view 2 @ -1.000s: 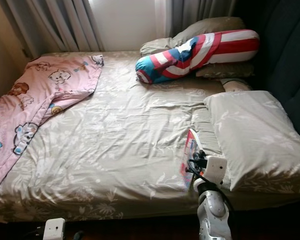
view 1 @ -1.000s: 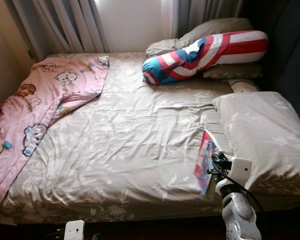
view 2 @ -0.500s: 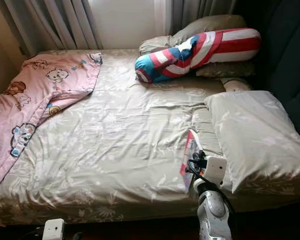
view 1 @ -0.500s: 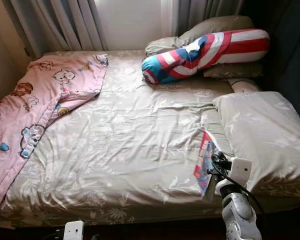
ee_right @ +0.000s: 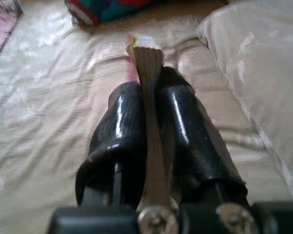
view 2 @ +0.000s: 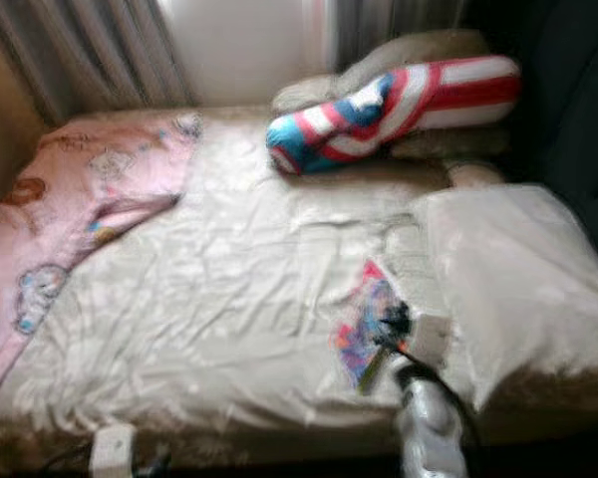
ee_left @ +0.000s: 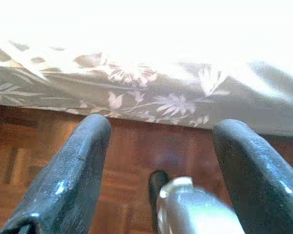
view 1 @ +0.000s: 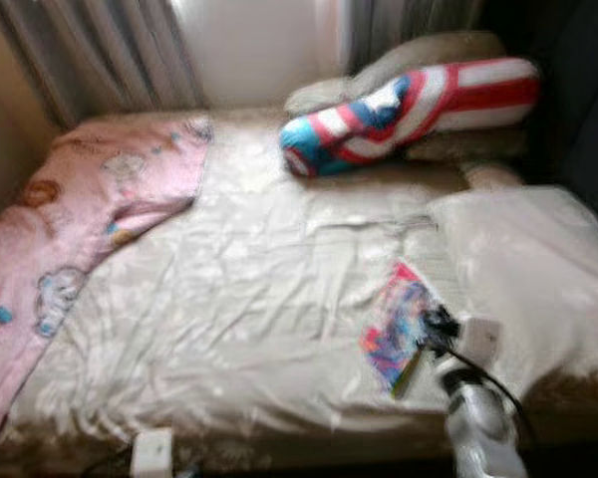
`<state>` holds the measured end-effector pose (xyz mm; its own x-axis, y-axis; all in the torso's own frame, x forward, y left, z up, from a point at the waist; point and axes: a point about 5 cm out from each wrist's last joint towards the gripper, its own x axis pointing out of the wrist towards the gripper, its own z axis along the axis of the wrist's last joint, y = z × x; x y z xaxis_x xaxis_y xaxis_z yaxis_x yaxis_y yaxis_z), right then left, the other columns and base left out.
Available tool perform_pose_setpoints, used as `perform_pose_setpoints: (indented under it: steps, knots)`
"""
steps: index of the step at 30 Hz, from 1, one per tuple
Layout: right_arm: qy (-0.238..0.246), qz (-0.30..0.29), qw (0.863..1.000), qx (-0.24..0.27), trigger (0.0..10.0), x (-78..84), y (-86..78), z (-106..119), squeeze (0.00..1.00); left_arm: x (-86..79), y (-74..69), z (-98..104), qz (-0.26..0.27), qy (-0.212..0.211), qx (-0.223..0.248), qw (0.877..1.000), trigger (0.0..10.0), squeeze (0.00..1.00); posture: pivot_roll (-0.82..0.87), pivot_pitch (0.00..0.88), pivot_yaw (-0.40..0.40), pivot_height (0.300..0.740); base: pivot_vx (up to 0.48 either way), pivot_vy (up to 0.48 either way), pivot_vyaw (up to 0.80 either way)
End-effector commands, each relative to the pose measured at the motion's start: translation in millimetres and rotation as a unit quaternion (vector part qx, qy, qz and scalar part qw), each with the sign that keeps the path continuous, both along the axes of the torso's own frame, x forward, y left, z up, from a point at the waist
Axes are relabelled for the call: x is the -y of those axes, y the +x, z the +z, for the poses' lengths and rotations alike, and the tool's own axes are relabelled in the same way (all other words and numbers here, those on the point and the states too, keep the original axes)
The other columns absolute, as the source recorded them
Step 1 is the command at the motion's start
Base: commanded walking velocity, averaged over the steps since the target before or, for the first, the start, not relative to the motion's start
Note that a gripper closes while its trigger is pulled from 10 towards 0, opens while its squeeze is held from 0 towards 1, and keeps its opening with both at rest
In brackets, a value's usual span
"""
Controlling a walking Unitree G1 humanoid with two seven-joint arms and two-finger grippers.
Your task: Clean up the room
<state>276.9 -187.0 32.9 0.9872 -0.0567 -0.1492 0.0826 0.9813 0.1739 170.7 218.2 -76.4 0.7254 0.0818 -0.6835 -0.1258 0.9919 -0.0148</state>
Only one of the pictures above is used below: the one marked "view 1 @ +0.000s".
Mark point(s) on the bed with cream quilt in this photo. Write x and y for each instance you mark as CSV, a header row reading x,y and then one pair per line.
x,y
229,319

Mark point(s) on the beige pillow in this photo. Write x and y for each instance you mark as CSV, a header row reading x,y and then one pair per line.
x,y
448,48

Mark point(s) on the colourful picture book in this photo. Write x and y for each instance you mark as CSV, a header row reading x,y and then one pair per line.
x,y
394,329

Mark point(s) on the red white blue bolster pillow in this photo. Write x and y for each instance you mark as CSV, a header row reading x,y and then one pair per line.
x,y
379,119

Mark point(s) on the pink cartoon print blanket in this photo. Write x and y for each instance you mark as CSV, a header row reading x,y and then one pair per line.
x,y
70,209

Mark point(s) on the dark cabinet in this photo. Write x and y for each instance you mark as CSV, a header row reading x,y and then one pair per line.
x,y
578,100

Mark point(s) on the grey curtain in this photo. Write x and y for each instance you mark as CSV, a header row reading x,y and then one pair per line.
x,y
409,20
90,50

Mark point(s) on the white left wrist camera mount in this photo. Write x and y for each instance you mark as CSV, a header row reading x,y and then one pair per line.
x,y
151,453

